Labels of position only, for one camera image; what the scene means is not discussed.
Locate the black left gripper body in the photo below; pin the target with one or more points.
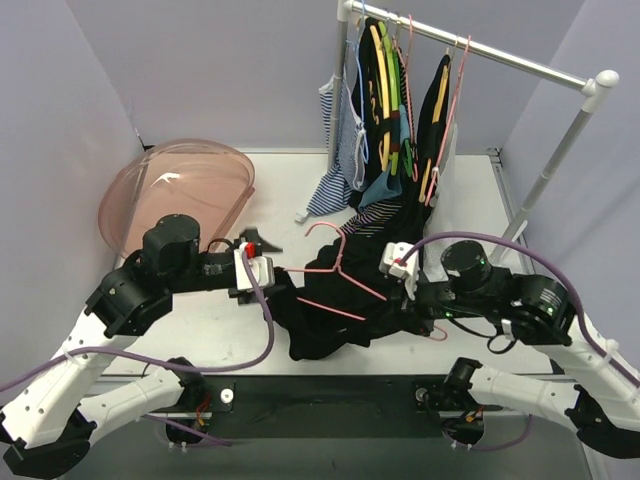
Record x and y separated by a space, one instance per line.
248 296

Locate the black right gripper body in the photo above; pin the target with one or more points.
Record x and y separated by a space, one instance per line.
417 298

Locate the black tank top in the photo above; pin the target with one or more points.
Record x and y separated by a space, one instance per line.
329 312

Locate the pink wire hanger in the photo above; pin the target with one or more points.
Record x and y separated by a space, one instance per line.
356 260

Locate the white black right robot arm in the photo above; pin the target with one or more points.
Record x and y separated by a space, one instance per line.
600 404

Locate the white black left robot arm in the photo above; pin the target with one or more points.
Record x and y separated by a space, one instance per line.
93 385

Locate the blue white striped top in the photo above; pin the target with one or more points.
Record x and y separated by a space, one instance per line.
347 175

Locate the pink hanger with garment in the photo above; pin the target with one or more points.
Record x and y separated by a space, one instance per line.
443 118

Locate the green hanger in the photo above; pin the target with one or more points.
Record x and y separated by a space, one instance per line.
400 149

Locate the yellow hanger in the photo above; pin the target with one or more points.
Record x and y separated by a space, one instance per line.
425 148
384 94

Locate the light blue hanger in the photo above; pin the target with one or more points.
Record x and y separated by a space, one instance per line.
364 148

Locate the pink translucent plastic basin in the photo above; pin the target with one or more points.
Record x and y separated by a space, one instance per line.
206 180

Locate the black multicolour striped garment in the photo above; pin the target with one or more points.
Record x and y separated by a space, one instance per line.
376 219

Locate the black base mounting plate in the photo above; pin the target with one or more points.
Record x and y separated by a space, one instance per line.
257 407

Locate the teal garment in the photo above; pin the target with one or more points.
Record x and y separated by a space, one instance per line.
385 186

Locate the black hanging garment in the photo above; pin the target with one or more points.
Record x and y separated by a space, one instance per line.
410 222

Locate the white clothes rack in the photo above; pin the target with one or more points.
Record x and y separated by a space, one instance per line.
509 122

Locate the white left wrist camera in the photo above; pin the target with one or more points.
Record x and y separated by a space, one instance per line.
261 267

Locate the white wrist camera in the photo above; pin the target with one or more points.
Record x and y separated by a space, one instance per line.
393 263
261 267

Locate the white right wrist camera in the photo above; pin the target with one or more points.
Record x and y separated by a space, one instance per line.
393 263

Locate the aluminium frame rail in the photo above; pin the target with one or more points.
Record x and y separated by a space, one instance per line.
190 392

